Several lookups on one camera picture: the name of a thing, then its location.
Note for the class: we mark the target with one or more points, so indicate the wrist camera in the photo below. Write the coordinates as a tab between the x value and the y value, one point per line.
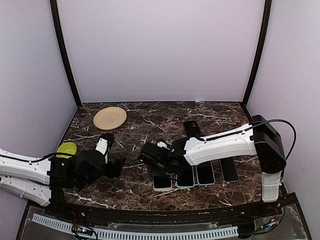
104	145
163	144

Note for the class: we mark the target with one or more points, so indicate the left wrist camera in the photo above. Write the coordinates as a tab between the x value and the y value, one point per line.
104	145

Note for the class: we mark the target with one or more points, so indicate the white slotted cable duct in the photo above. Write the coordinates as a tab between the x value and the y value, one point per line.
133	232

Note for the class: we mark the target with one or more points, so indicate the right black frame post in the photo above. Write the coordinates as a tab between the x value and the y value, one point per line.
258	53

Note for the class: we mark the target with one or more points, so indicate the left black frame post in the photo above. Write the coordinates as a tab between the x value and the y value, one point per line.
63	51

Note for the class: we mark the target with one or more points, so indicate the grey clear phone case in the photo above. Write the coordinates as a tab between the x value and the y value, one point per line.
162	185

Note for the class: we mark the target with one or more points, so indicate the lavender phone case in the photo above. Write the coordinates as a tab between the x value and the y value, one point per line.
206	175

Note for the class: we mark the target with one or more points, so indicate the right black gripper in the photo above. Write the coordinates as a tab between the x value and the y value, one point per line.
154	171

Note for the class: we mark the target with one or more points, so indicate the beige round plate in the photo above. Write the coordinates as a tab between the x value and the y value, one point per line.
110	118

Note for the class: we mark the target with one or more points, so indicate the black phone case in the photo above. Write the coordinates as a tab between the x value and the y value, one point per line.
191	129

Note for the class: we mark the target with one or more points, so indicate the black frame post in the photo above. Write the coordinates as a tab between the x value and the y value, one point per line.
258	53
63	51

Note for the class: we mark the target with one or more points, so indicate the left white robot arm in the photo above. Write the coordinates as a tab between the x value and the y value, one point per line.
42	180

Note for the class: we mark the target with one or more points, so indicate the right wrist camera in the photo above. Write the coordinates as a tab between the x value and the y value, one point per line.
163	144

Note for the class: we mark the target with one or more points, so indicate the black phone face up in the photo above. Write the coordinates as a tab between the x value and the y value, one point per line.
229	171

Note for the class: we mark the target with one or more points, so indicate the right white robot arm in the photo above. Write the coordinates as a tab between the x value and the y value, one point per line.
258	137

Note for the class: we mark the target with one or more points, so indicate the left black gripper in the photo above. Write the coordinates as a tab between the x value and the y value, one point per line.
115	168

